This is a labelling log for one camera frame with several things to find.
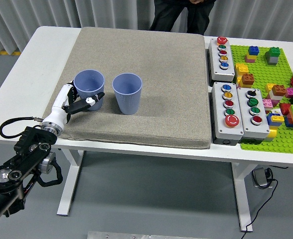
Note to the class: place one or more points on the person's left hand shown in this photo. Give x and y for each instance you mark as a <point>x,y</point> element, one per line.
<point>196,1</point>

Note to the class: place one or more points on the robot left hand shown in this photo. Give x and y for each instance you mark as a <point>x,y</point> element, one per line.
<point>58,112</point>

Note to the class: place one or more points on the blue ribbed plastic cup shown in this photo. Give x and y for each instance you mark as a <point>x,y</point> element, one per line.
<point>127,99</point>
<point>89,79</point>

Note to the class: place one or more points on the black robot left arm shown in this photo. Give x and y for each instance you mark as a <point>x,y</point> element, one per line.
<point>32,142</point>

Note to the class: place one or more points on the person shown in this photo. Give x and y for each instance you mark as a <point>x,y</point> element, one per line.
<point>174,15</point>

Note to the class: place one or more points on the grey five-button control box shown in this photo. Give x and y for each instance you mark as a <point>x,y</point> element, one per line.
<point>218,119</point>
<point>215,62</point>

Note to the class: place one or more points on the blue toy brick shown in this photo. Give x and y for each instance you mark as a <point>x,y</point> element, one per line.
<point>253,49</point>
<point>272,123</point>

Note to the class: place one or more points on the white table leg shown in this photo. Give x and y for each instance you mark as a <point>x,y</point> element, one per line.
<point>243,199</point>
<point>70,186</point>

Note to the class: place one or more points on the small yellow toy brick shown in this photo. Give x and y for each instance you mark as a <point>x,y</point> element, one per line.
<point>239,80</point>
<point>251,56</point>
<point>268,87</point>

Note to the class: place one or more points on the pink toy brick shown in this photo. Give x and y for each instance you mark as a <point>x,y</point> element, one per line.
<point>248,60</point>
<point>267,102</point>

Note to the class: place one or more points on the large yellow toy brick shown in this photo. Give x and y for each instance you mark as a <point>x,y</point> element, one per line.
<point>241,68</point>

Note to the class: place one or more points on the grey-brown cushion mat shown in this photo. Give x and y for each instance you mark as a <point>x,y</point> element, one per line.
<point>149,74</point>

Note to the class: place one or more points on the orange toy brick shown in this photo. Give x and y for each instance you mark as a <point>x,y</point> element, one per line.
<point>247,79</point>
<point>278,90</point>

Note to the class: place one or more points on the green studded baseplate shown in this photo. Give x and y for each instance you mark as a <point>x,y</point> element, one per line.
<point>261,72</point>

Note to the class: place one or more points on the grey toy brick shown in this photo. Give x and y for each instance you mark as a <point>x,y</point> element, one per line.
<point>273,60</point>

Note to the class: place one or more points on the grey pleated curtain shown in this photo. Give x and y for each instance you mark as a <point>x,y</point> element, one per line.
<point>37,12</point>

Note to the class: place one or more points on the white toy brick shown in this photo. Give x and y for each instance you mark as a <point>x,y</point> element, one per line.
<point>273,96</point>

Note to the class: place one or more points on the grey four-button control box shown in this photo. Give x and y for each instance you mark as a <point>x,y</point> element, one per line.
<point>243,114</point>

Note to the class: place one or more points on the magenta toy brick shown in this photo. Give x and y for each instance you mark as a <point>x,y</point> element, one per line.
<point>290,92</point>

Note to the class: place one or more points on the white printed toy tile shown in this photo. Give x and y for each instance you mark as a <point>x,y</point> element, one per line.
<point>276,111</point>

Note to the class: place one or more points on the red sloped toy brick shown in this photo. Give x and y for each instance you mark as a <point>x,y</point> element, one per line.
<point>284,109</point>

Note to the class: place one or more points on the flat yellow toy brick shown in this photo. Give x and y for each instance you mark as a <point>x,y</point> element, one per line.
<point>278,118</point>

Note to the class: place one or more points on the yellow round toy brick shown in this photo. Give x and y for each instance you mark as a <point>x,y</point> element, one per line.
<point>269,135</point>

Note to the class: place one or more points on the grey power adapter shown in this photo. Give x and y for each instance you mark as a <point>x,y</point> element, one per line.
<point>260,178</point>

